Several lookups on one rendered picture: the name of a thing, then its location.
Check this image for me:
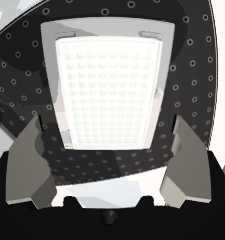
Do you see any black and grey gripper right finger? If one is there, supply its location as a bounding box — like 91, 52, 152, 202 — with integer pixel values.
159, 115, 225, 240

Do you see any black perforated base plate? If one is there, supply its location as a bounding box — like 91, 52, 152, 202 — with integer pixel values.
0, 0, 218, 186

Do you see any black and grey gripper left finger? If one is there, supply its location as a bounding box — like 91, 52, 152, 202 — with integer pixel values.
0, 115, 57, 240

